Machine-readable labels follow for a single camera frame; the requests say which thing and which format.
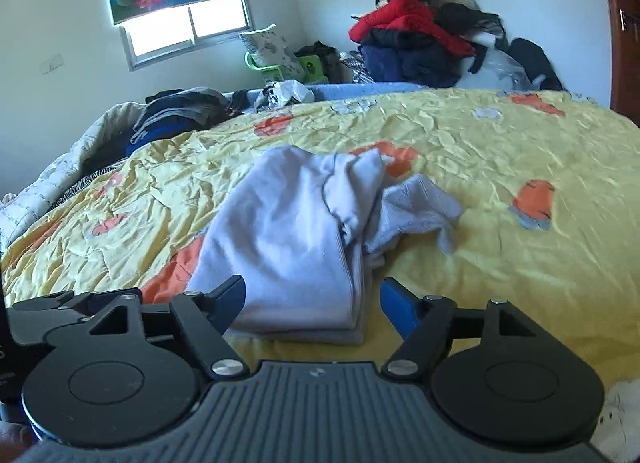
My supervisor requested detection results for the yellow printed blanket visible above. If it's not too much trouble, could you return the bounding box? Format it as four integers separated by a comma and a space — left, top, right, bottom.
0, 86, 640, 411

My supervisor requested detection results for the black white striped cloth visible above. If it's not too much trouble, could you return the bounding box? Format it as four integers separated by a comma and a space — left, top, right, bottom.
50, 166, 126, 210

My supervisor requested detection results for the blue bed sheet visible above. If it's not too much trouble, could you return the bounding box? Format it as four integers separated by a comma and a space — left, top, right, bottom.
220, 82, 436, 105

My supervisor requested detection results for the dark grey folded garment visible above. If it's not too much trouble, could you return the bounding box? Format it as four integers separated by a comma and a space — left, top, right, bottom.
132, 87, 246, 136

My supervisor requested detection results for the black backpack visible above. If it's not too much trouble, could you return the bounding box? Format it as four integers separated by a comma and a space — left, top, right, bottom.
295, 40, 342, 84

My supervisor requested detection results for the window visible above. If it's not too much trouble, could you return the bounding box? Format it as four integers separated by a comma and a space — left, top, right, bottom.
119, 0, 253, 73

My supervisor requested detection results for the red jacket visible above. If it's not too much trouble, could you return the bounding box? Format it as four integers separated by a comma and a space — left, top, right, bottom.
348, 0, 476, 56

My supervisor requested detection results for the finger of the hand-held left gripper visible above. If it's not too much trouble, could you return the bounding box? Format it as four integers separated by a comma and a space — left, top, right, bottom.
6, 288, 143, 346

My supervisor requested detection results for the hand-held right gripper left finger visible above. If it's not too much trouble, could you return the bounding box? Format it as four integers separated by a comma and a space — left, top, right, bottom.
87, 274, 249, 383

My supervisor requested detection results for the green plastic chair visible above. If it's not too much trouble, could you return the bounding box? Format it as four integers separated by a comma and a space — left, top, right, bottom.
244, 50, 328, 85

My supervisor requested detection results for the black bag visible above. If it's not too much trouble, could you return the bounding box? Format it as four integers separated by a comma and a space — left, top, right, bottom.
507, 38, 566, 91

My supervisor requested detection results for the white quilt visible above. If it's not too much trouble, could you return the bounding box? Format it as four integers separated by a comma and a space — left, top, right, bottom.
0, 102, 148, 254

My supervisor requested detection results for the white printed cloth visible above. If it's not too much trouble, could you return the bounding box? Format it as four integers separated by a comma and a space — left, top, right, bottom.
597, 378, 640, 446

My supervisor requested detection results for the grey printed cushion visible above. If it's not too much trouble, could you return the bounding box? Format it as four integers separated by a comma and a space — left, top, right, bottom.
239, 24, 307, 83

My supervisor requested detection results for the clear plastic bag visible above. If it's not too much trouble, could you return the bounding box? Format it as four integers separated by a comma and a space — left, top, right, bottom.
462, 40, 531, 91

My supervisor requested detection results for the brown wooden door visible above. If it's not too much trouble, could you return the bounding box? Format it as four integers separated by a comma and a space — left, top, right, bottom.
595, 0, 640, 126

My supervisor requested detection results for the light grey knit garment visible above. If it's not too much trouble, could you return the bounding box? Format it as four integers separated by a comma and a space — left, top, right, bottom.
362, 174, 466, 266

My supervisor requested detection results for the blue folded garment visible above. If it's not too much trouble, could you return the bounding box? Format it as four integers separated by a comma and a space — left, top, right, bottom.
125, 120, 193, 156

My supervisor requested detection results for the black white patterned cloth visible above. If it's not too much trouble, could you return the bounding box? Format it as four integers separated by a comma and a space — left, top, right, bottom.
340, 50, 373, 85

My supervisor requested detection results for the crumpled silver bag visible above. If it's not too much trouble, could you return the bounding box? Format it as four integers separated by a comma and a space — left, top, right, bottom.
252, 80, 313, 111

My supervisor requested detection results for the black grey garment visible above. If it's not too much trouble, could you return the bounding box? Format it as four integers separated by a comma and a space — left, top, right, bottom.
435, 2, 503, 74

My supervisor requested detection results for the navy blue jacket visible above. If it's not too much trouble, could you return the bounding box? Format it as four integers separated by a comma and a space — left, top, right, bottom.
359, 28, 473, 89

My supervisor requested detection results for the pale lavender garment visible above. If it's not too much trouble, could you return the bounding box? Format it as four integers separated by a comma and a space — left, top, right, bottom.
186, 146, 386, 346

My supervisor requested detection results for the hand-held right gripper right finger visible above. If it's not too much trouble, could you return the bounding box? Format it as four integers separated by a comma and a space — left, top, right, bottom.
380, 277, 538, 379

